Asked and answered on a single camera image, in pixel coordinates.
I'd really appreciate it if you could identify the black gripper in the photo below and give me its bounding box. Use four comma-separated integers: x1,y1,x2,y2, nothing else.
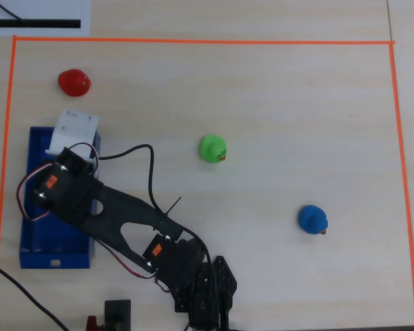
56,146,100,179

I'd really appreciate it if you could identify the red rubber duck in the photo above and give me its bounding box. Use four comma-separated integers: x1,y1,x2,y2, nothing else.
57,68,92,98

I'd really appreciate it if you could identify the blue plastic box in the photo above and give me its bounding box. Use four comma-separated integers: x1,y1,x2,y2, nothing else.
19,126,103,270

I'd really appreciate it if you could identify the green rubber duck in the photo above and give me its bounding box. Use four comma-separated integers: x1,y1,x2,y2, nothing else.
198,134,228,163

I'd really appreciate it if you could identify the small black box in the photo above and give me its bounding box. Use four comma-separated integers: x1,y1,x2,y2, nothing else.
103,299,132,331

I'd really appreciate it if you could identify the blue rubber duck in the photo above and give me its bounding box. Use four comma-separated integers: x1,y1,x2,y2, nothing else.
298,204,329,236

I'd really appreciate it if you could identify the orange tape strip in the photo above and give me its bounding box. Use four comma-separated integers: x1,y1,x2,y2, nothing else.
0,35,19,331
12,34,396,46
389,41,414,327

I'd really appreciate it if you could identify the black zip tie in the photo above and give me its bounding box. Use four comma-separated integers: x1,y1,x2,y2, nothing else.
162,196,183,217

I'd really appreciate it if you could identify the white paper with black bar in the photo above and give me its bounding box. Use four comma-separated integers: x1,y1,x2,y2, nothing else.
0,0,91,37

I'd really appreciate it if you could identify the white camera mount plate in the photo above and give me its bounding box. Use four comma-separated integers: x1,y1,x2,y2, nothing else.
45,109,101,163

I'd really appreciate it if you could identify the white red servo wire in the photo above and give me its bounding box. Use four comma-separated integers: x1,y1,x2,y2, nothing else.
16,143,101,222

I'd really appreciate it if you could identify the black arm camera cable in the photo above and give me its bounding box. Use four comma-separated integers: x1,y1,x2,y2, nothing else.
98,143,213,273

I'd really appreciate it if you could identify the long black cable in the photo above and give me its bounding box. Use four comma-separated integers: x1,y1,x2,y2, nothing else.
0,257,70,331

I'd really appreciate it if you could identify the thin black cable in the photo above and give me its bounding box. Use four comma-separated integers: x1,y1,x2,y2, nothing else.
0,0,27,22

